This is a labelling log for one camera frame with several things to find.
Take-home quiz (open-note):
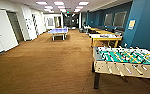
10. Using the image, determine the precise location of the dark open doorway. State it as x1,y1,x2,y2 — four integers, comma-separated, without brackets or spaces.
6,11,25,43

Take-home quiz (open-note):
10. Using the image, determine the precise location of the blue ping pong table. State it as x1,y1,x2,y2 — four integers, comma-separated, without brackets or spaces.
46,27,70,42

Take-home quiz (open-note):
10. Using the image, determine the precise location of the small white table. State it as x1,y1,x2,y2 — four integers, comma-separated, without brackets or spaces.
82,24,92,34

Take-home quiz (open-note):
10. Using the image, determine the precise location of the white illuminated table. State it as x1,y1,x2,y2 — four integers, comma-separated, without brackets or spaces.
89,32,124,49

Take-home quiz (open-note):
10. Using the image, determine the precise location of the wooden yellow table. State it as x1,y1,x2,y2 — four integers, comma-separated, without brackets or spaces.
95,29,113,35

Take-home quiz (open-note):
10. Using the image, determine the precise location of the square ceiling light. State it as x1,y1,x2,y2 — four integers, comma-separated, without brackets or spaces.
35,1,48,5
44,5,54,9
75,5,85,10
53,1,65,6
56,5,67,10
78,1,90,6

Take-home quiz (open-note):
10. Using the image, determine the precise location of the interior glass window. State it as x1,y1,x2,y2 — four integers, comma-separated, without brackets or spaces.
113,11,128,29
103,13,114,27

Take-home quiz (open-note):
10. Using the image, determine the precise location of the green foosball table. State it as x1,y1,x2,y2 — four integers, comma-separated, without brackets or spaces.
91,45,150,94

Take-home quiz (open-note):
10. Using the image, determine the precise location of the white room door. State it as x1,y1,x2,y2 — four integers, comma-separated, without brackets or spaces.
0,7,21,60

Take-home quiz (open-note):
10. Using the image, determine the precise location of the beige framed wall notice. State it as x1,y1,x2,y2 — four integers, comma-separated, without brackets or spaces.
127,19,137,31

